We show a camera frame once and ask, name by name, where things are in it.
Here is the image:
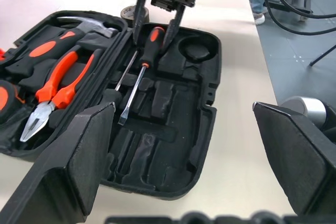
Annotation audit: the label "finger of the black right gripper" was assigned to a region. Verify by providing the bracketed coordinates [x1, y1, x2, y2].
[132, 0, 148, 44]
[162, 6, 185, 53]

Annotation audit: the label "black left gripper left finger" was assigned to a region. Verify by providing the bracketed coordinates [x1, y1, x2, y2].
[0, 102, 116, 224]

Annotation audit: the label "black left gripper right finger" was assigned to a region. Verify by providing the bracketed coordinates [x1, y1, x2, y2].
[252, 101, 336, 218]

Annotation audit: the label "screwdriver black orange handle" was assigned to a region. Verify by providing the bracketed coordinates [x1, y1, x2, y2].
[118, 26, 166, 126]

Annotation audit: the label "black plastic tool case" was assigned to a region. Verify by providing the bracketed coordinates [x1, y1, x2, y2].
[0, 10, 223, 201]

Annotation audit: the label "dark tape roll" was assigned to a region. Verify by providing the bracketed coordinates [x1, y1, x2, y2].
[120, 5, 150, 24]

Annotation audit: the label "silver rounded robot body part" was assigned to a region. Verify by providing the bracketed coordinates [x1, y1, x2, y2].
[280, 95, 336, 137]

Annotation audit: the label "black orange tape measure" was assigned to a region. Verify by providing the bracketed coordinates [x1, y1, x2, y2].
[0, 79, 26, 125]

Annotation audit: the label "black metal floor leg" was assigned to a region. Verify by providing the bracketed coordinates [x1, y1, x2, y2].
[309, 45, 336, 67]

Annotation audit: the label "claw hammer black orange handle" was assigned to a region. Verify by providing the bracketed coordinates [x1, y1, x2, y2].
[4, 16, 120, 75]

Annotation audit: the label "thin screwdriver black handle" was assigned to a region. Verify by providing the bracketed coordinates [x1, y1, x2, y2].
[101, 50, 139, 108]

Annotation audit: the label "orange handled pliers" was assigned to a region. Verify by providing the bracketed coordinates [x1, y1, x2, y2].
[19, 50, 97, 143]

